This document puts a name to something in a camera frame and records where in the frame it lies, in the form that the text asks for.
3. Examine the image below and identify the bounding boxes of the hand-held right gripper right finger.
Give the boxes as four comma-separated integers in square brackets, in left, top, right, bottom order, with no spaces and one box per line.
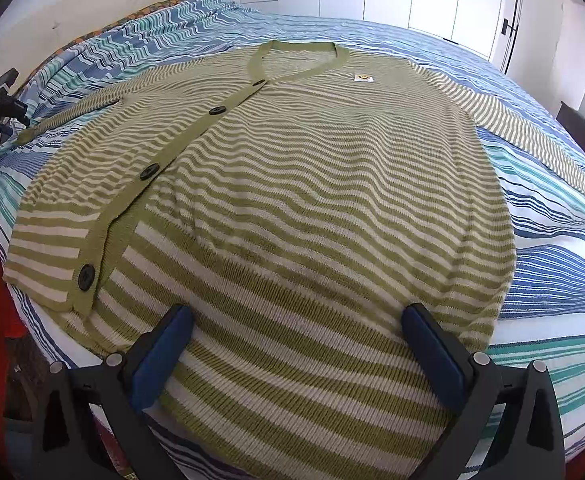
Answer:
[403,302,567,480]

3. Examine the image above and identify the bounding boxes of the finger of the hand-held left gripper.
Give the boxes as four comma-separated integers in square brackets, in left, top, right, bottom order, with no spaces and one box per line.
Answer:
[1,100,30,127]

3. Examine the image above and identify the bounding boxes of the dark wooden furniture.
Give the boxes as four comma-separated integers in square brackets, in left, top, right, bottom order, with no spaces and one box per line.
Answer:
[557,101,585,163]

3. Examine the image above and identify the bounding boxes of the blue striped bedspread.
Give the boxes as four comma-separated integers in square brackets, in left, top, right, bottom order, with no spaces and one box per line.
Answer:
[0,0,585,480]

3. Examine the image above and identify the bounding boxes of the green striped cardigan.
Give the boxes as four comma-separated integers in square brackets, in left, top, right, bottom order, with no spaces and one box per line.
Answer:
[2,40,585,480]

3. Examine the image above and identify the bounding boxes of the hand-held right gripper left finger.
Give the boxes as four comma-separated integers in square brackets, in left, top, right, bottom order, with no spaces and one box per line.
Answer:
[36,304,196,480]

